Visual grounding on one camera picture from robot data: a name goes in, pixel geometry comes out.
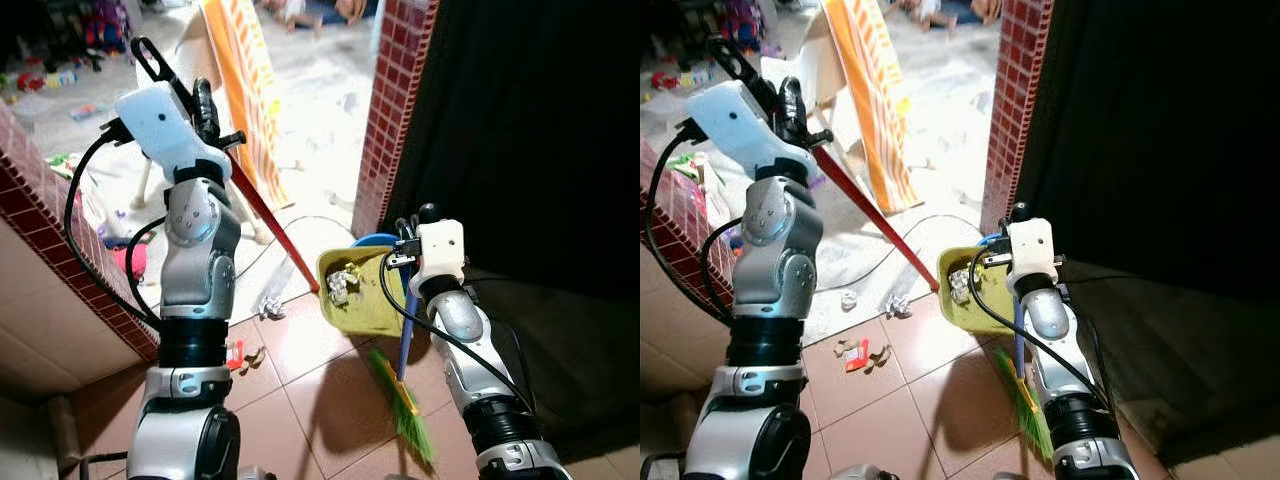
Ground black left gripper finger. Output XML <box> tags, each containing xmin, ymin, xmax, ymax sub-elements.
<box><xmin>130</xmin><ymin>37</ymin><xmax>197</xmax><ymax>109</ymax></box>
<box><xmin>780</xmin><ymin>75</ymin><xmax>807</xmax><ymax>136</ymax></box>
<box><xmin>195</xmin><ymin>78</ymin><xmax>221</xmax><ymax>139</ymax></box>
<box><xmin>705</xmin><ymin>35</ymin><xmax>779</xmax><ymax>113</ymax></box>

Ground yellow dustpan with red handle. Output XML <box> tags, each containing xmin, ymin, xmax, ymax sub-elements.
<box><xmin>812</xmin><ymin>148</ymin><xmax>1021</xmax><ymax>336</ymax></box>
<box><xmin>225</xmin><ymin>148</ymin><xmax>413</xmax><ymax>338</ymax></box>

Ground blue-handled green bristle broom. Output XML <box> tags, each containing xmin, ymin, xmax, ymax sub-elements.
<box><xmin>992</xmin><ymin>295</ymin><xmax>1057</xmax><ymax>463</ymax></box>
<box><xmin>367</xmin><ymin>265</ymin><xmax>438</xmax><ymax>468</ymax></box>

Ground orange striped folded board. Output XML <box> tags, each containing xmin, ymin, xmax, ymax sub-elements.
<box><xmin>199</xmin><ymin>0</ymin><xmax>293</xmax><ymax>213</ymax></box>
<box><xmin>821</xmin><ymin>0</ymin><xmax>927</xmax><ymax>217</ymax></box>

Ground colourful toy pile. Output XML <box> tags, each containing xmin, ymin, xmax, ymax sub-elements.
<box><xmin>718</xmin><ymin>0</ymin><xmax>773</xmax><ymax>53</ymax></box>
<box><xmin>78</xmin><ymin>0</ymin><xmax>134</xmax><ymax>58</ymax></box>

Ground row of small toys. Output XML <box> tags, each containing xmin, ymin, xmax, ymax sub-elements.
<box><xmin>0</xmin><ymin>64</ymin><xmax>83</xmax><ymax>99</ymax></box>
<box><xmin>648</xmin><ymin>60</ymin><xmax>703</xmax><ymax>93</ymax></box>

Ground sitting person's legs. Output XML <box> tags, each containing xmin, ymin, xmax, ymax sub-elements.
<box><xmin>893</xmin><ymin>0</ymin><xmax>1003</xmax><ymax>31</ymax></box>
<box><xmin>253</xmin><ymin>0</ymin><xmax>373</xmax><ymax>33</ymax></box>

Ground pink plastic object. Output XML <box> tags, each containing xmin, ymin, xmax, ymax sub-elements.
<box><xmin>108</xmin><ymin>242</ymin><xmax>151</xmax><ymax>283</ymax></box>

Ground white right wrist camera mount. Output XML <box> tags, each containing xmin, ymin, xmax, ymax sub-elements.
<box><xmin>1004</xmin><ymin>218</ymin><xmax>1060</xmax><ymax>291</ymax></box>
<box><xmin>413</xmin><ymin>220</ymin><xmax>467</xmax><ymax>293</ymax></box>

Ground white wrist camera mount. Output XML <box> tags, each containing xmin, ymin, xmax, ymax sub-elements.
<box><xmin>114</xmin><ymin>82</ymin><xmax>231</xmax><ymax>169</ymax></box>
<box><xmin>685</xmin><ymin>80</ymin><xmax>816</xmax><ymax>169</ymax></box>
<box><xmin>413</xmin><ymin>220</ymin><xmax>467</xmax><ymax>293</ymax></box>
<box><xmin>1004</xmin><ymin>218</ymin><xmax>1060</xmax><ymax>291</ymax></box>

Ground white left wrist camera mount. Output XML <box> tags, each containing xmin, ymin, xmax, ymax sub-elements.
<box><xmin>685</xmin><ymin>80</ymin><xmax>816</xmax><ymax>169</ymax></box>
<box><xmin>114</xmin><ymin>82</ymin><xmax>231</xmax><ymax>169</ymax></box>

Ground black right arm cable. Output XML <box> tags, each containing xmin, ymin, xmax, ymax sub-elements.
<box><xmin>966</xmin><ymin>250</ymin><xmax>1101</xmax><ymax>393</ymax></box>
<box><xmin>379</xmin><ymin>252</ymin><xmax>533</xmax><ymax>413</ymax></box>

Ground thin black floor cable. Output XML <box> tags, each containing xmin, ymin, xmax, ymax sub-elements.
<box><xmin>235</xmin><ymin>214</ymin><xmax>357</xmax><ymax>287</ymax></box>
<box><xmin>815</xmin><ymin>212</ymin><xmax>986</xmax><ymax>293</ymax></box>

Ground short black left arm cable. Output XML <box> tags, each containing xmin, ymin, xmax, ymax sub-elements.
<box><xmin>699</xmin><ymin>216</ymin><xmax>743</xmax><ymax>319</ymax></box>
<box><xmin>124</xmin><ymin>216</ymin><xmax>169</xmax><ymax>323</ymax></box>

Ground long black left arm cable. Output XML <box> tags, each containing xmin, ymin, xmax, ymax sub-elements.
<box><xmin>645</xmin><ymin>118</ymin><xmax>739</xmax><ymax>326</ymax></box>
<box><xmin>64</xmin><ymin>118</ymin><xmax>163</xmax><ymax>331</ymax></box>

